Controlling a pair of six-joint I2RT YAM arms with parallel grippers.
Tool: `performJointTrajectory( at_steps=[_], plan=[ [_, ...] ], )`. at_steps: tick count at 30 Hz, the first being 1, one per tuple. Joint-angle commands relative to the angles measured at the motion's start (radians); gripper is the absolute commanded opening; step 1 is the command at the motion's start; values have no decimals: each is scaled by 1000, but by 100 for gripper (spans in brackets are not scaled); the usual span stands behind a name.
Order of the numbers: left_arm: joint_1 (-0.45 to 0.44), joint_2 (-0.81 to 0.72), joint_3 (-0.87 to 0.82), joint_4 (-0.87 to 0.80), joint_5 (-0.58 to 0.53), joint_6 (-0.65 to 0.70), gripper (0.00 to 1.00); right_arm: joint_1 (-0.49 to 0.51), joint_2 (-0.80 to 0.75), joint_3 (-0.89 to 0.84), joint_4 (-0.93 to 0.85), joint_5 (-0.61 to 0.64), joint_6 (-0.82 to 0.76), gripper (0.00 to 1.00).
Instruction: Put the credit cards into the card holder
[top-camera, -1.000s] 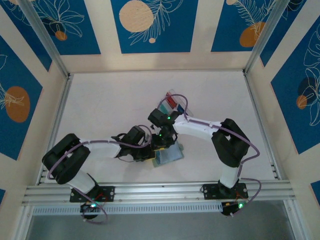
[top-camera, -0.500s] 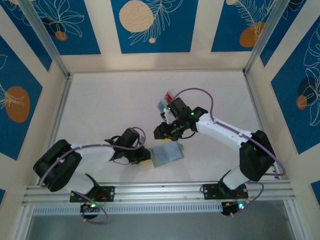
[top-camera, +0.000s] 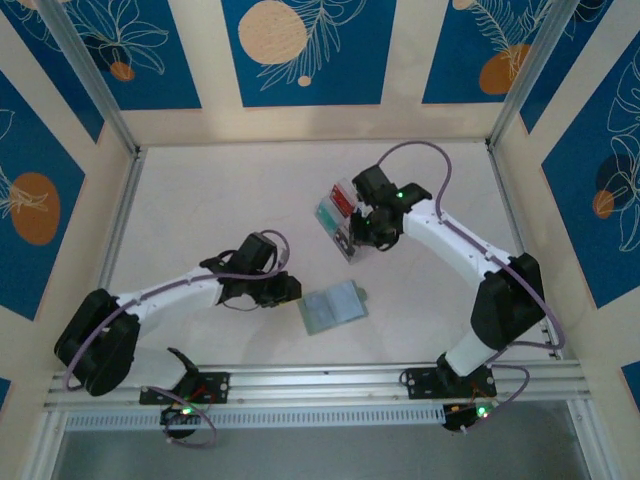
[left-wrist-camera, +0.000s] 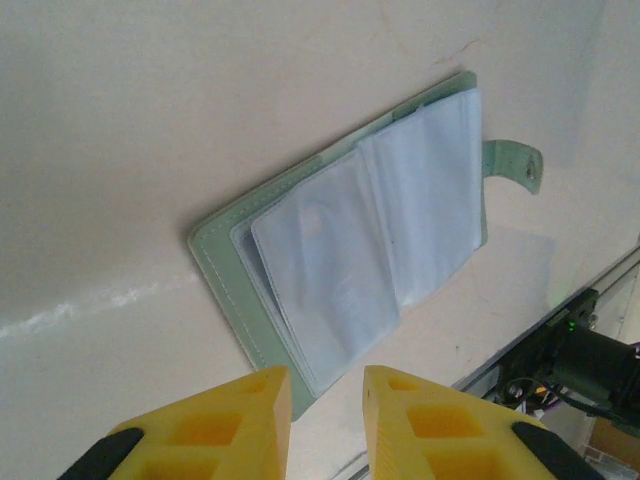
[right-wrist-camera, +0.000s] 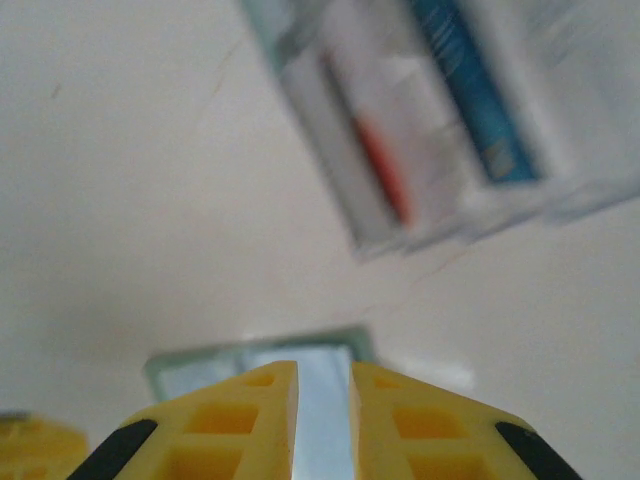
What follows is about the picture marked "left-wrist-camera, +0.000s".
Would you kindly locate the cardboard box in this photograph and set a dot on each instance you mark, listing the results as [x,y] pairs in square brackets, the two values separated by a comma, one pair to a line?
[612,442]

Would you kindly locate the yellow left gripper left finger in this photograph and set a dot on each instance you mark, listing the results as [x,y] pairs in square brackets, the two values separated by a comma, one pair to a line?
[240,430]

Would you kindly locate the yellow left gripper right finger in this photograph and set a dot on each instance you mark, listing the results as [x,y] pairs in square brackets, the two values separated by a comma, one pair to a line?
[425,440]

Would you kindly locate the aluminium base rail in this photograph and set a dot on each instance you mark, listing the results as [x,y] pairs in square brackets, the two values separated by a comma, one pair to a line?
[500,362]

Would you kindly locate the green card holder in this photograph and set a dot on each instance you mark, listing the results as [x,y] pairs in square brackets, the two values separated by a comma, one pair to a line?
[325,250]

